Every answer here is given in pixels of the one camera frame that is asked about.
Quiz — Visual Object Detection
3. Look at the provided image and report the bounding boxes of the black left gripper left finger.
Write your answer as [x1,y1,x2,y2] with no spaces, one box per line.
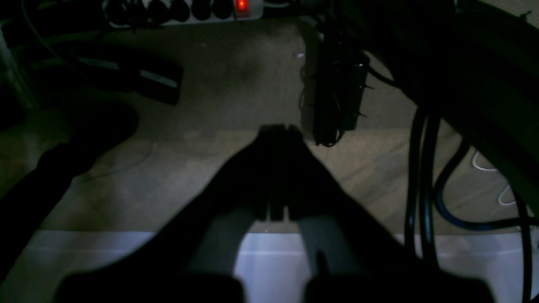
[59,126,278,303]

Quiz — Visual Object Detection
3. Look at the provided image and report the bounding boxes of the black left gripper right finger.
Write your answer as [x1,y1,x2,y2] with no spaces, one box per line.
[285,126,493,303]

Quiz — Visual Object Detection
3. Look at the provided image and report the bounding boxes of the black hanging cables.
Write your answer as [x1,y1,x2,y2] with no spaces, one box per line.
[404,105,539,303]

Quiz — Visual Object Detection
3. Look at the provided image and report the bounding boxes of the white power strip red switch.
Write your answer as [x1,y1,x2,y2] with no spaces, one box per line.
[101,0,264,29]

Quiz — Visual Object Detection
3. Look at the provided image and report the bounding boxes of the white cable on floor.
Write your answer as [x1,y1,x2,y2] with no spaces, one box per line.
[472,151,518,207]

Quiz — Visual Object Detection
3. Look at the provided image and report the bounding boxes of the black power adapter brick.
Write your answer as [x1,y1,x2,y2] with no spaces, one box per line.
[65,43,184,106]

